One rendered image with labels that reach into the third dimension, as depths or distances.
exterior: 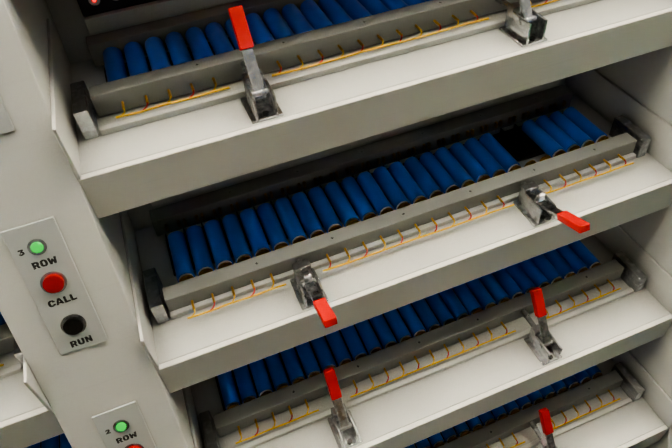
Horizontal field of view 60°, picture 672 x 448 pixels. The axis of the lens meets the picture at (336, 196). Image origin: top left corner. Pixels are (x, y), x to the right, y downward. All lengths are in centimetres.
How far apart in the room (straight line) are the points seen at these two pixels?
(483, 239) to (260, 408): 32
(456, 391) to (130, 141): 47
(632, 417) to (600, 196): 39
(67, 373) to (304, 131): 30
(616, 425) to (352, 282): 51
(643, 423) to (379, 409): 42
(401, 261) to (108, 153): 31
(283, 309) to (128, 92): 25
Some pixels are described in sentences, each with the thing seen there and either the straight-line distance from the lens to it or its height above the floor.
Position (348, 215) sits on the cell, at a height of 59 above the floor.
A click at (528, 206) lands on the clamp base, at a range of 67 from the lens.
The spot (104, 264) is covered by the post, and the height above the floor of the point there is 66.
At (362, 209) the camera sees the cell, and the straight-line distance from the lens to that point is 64.
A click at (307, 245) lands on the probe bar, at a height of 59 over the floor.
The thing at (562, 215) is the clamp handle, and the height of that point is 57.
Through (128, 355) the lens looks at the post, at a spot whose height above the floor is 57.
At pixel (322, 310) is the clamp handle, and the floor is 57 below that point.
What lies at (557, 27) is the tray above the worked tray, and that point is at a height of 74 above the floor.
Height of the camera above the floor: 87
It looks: 24 degrees down
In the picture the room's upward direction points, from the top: 12 degrees counter-clockwise
